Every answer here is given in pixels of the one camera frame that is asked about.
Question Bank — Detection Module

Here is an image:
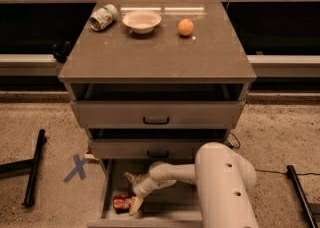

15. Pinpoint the black stand leg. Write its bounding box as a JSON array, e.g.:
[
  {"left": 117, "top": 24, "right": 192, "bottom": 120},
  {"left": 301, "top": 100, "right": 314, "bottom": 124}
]
[
  {"left": 287, "top": 165, "right": 320, "bottom": 228},
  {"left": 0, "top": 129, "right": 47, "bottom": 208}
]

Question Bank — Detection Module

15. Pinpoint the orange fruit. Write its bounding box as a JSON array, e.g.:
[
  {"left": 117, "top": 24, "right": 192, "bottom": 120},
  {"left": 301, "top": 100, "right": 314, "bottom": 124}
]
[{"left": 178, "top": 19, "right": 194, "bottom": 37}]

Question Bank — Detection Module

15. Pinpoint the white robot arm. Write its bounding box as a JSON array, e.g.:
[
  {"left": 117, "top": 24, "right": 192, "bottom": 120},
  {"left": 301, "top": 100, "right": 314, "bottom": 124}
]
[{"left": 125, "top": 142, "right": 259, "bottom": 228}]

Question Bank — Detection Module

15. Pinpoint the grey drawer cabinet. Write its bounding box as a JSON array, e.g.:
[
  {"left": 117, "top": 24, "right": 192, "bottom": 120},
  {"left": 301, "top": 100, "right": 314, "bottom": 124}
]
[{"left": 58, "top": 0, "right": 257, "bottom": 228}]

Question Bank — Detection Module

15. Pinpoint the black middle drawer handle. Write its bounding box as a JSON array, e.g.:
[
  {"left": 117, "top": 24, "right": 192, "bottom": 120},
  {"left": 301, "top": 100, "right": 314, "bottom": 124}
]
[{"left": 147, "top": 151, "right": 169, "bottom": 158}]

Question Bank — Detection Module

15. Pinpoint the grey drawer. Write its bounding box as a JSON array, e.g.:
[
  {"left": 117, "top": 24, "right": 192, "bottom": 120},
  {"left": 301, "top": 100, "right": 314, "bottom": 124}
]
[
  {"left": 88, "top": 129, "right": 230, "bottom": 159},
  {"left": 69, "top": 83, "right": 250, "bottom": 130},
  {"left": 87, "top": 159, "right": 203, "bottom": 228}
]

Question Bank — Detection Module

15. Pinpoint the black stand leg right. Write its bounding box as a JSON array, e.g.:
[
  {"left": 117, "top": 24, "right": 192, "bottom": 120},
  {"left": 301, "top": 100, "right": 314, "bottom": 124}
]
[{"left": 287, "top": 165, "right": 320, "bottom": 228}]

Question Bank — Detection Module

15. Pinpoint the green white can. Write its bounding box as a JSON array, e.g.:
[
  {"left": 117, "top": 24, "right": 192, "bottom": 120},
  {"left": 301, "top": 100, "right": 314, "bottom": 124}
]
[{"left": 89, "top": 4, "right": 118, "bottom": 31}]

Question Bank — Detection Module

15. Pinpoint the top grey drawer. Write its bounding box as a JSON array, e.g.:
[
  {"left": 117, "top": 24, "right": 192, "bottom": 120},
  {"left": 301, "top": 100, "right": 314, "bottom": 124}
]
[{"left": 69, "top": 83, "right": 250, "bottom": 130}]

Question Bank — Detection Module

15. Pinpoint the black cable on floor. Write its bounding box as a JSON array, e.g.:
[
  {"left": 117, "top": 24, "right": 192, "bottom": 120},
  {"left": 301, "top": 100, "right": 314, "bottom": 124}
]
[{"left": 226, "top": 132, "right": 320, "bottom": 177}]

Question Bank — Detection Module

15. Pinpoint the black stand leg left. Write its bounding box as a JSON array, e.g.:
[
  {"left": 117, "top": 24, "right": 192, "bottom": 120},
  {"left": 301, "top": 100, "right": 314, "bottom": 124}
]
[{"left": 0, "top": 129, "right": 47, "bottom": 208}]

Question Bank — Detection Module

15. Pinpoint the bottom grey drawer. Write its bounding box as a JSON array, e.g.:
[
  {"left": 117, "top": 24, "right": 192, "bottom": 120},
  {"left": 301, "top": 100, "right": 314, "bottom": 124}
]
[{"left": 87, "top": 159, "right": 203, "bottom": 228}]

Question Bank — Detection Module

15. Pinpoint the black top drawer handle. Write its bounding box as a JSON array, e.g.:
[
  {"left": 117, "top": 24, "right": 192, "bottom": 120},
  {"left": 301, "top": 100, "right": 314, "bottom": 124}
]
[{"left": 143, "top": 116, "right": 170, "bottom": 125}]

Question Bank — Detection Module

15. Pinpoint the black drawer handle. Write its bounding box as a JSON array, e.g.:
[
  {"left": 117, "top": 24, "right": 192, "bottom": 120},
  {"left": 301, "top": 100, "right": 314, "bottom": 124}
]
[
  {"left": 147, "top": 151, "right": 169, "bottom": 158},
  {"left": 143, "top": 116, "right": 170, "bottom": 125}
]

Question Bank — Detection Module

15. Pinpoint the middle grey drawer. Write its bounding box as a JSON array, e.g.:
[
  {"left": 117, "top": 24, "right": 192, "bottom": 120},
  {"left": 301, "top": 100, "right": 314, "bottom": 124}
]
[{"left": 88, "top": 129, "right": 230, "bottom": 159}]

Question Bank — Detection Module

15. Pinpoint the white bowl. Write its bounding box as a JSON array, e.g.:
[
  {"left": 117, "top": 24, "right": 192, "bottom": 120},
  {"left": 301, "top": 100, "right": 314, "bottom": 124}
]
[{"left": 122, "top": 10, "right": 162, "bottom": 34}]

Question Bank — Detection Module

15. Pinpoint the black clamp on rail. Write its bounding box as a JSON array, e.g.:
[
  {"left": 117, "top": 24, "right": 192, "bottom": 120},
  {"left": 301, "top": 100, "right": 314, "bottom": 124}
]
[{"left": 52, "top": 41, "right": 71, "bottom": 63}]

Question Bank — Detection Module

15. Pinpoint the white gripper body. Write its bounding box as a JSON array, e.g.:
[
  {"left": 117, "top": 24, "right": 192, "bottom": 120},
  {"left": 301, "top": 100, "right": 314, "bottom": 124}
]
[{"left": 132, "top": 174, "right": 157, "bottom": 198}]

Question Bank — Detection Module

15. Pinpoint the blue tape cross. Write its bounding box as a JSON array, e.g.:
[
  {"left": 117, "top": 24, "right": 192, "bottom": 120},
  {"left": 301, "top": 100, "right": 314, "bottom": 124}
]
[{"left": 64, "top": 154, "right": 87, "bottom": 183}]

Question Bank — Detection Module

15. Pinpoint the red coke can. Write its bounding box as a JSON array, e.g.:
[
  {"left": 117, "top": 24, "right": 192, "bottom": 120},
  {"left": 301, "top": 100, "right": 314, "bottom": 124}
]
[{"left": 113, "top": 194, "right": 132, "bottom": 212}]

